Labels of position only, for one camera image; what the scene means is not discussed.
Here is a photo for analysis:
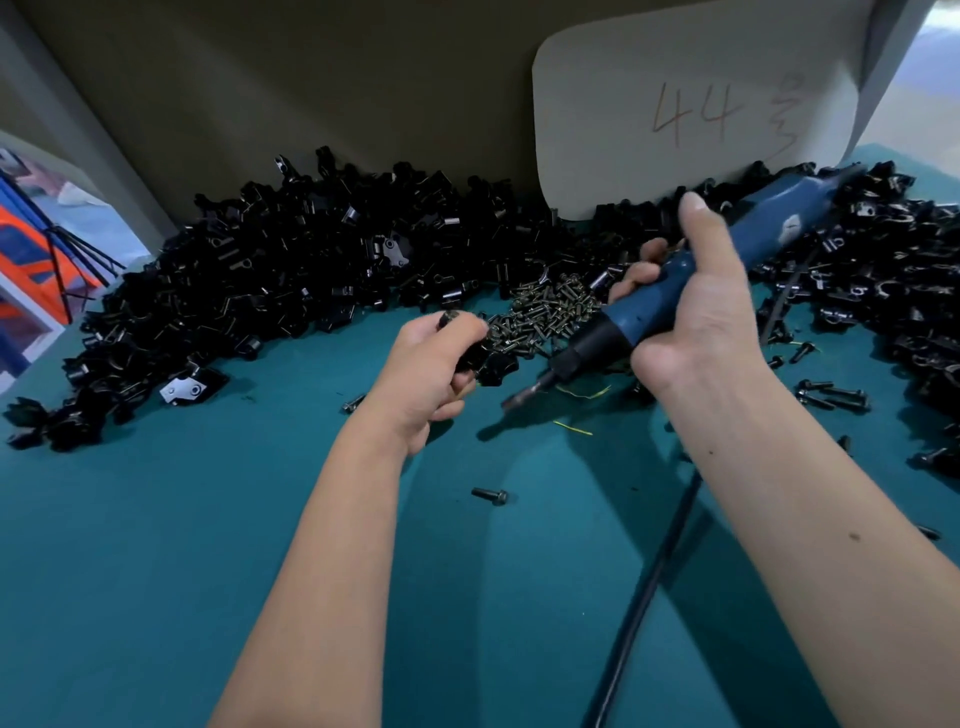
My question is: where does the cluster of loose black screws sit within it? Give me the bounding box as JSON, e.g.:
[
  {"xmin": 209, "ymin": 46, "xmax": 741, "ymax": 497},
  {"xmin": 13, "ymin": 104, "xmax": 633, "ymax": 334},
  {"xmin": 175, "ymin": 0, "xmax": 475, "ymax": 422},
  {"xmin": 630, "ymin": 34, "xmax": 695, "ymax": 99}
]
[{"xmin": 794, "ymin": 378, "xmax": 873, "ymax": 414}]

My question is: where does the brown cardboard back panel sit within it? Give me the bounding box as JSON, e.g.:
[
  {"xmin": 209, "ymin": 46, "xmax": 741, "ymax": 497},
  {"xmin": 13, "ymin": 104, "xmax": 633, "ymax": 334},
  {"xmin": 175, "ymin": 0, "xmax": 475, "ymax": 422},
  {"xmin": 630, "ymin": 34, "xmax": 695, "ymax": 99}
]
[{"xmin": 15, "ymin": 0, "xmax": 882, "ymax": 226}]

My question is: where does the person's left hand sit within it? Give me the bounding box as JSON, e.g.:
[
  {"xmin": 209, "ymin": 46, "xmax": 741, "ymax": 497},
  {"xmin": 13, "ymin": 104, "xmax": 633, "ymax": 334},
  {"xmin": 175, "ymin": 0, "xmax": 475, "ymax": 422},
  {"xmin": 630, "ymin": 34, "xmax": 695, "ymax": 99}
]
[{"xmin": 366, "ymin": 310, "xmax": 491, "ymax": 456}]

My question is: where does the black plastic clamp part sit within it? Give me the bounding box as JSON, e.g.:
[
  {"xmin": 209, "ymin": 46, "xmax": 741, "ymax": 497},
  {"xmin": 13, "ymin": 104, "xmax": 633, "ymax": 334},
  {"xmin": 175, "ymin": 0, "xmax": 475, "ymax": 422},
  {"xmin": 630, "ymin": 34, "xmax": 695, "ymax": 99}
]
[{"xmin": 437, "ymin": 309, "xmax": 521, "ymax": 388}]

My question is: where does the person's right hand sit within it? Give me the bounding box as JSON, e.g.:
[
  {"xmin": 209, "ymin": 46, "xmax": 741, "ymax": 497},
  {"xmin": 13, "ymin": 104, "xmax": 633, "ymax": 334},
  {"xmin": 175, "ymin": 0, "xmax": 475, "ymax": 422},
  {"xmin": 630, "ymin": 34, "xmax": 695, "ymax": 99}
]
[{"xmin": 608, "ymin": 191, "xmax": 774, "ymax": 411}]

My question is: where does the orange and blue frame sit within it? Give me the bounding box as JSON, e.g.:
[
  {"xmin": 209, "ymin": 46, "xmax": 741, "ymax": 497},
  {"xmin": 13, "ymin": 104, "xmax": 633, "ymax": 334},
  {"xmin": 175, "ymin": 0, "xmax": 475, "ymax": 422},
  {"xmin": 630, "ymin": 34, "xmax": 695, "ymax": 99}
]
[{"xmin": 0, "ymin": 171, "xmax": 104, "ymax": 325}]

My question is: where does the heap of small dark screws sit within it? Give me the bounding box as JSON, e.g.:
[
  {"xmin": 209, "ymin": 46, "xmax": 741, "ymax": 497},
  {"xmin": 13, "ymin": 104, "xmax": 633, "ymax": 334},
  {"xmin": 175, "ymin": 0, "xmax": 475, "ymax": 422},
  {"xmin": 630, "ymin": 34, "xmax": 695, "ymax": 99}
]
[{"xmin": 482, "ymin": 273, "xmax": 606, "ymax": 359}]

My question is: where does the pile of black plastic clamps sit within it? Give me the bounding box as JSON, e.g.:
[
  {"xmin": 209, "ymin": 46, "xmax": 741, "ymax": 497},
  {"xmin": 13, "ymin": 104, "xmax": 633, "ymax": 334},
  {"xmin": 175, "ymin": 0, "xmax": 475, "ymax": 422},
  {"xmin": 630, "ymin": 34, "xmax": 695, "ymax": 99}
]
[
  {"xmin": 3, "ymin": 145, "xmax": 682, "ymax": 453},
  {"xmin": 705, "ymin": 159, "xmax": 960, "ymax": 481}
]

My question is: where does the person's right forearm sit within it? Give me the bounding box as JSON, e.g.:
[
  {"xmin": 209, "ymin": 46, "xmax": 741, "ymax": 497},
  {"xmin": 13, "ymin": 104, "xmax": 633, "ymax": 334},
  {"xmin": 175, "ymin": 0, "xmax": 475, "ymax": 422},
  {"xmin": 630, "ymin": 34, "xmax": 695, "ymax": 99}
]
[{"xmin": 658, "ymin": 358, "xmax": 960, "ymax": 728}]

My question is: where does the black screwdriver power cable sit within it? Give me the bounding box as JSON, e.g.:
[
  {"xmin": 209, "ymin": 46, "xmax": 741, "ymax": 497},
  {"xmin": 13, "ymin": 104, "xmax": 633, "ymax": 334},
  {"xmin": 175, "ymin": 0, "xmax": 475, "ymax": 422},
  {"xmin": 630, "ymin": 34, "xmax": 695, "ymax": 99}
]
[{"xmin": 582, "ymin": 238, "xmax": 834, "ymax": 728}]

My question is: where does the blue electric screwdriver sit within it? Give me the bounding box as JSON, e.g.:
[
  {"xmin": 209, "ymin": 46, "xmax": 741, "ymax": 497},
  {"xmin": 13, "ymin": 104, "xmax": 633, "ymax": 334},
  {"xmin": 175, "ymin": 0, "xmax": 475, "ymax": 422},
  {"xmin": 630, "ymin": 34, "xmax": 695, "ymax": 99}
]
[{"xmin": 500, "ymin": 163, "xmax": 869, "ymax": 412}]

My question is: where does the white paper card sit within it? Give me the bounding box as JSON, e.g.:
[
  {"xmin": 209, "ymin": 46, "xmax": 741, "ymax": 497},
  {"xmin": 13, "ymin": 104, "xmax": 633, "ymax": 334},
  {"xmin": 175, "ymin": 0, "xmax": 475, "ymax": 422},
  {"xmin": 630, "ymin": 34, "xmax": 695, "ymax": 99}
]
[{"xmin": 531, "ymin": 0, "xmax": 879, "ymax": 223}]

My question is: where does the person's left forearm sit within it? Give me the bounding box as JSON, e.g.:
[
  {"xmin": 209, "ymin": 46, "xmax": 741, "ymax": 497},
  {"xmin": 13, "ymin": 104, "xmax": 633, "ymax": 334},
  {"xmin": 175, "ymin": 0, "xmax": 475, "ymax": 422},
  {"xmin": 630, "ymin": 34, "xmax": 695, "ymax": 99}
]
[{"xmin": 208, "ymin": 405, "xmax": 423, "ymax": 728}]

